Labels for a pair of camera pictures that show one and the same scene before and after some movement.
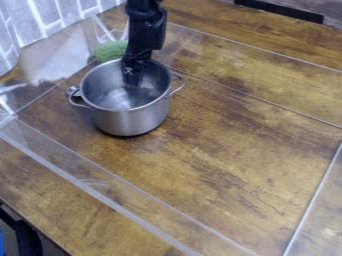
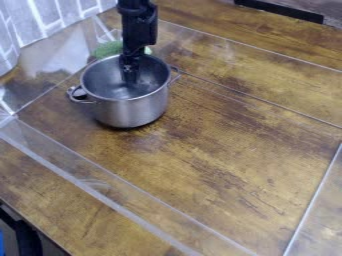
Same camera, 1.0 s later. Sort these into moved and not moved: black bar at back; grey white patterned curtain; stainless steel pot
Moved: stainless steel pot
Not moved: black bar at back; grey white patterned curtain
